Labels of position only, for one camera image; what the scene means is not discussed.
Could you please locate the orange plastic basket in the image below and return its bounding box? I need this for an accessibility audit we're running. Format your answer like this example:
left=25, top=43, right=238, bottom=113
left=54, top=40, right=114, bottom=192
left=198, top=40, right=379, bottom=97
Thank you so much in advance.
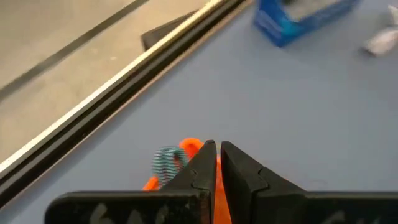
left=142, top=138, right=233, bottom=224

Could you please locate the white usb cable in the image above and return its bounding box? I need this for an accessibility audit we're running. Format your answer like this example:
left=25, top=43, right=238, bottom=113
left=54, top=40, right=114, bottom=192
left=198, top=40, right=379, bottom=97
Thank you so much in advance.
left=360, top=4, right=398, bottom=57

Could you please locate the blue playstation controller box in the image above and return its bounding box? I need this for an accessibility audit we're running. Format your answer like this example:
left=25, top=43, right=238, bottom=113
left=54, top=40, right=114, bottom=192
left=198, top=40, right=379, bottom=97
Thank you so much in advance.
left=253, top=0, right=361, bottom=48

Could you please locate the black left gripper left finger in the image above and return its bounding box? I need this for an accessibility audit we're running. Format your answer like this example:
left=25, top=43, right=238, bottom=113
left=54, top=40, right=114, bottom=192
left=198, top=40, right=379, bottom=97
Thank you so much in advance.
left=44, top=139, right=218, bottom=224

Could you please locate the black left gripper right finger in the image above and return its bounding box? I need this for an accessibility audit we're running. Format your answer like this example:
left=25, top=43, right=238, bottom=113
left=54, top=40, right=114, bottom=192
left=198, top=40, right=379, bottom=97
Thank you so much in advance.
left=220, top=141, right=398, bottom=224

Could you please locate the black aluminium table frame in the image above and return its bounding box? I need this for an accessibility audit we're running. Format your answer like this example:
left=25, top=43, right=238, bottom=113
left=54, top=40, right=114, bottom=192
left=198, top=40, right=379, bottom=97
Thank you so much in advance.
left=0, top=0, right=249, bottom=209

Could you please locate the blue-grey table mat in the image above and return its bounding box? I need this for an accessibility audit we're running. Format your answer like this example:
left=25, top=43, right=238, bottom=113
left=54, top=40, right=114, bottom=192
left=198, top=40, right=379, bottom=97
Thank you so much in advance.
left=0, top=0, right=398, bottom=224

